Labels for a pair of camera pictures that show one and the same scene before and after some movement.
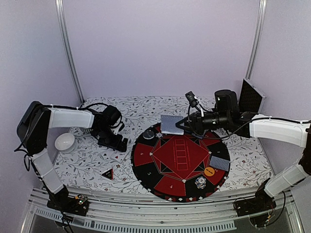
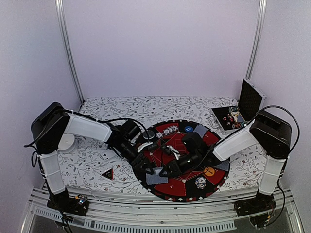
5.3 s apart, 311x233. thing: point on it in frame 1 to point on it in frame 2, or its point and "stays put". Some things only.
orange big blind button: (209, 171) stays put
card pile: (168, 124) to (155, 178)
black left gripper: (115, 144) to (139, 160)
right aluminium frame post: (256, 42) stays put
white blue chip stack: (200, 182) stays put
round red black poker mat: (177, 167) stays put
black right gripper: (197, 126) to (176, 169)
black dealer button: (148, 134) stays put
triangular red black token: (108, 174) stays put
